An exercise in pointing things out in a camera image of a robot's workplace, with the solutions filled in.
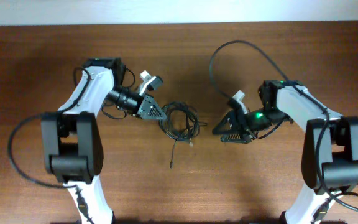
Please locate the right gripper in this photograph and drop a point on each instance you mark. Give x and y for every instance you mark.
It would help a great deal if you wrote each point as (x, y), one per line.
(237, 120)

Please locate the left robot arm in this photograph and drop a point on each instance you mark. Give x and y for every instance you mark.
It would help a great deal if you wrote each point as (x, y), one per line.
(73, 151)

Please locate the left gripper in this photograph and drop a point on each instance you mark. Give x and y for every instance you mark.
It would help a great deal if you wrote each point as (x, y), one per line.
(148, 102)

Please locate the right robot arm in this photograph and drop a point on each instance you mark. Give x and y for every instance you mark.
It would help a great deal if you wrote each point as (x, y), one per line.
(329, 163)

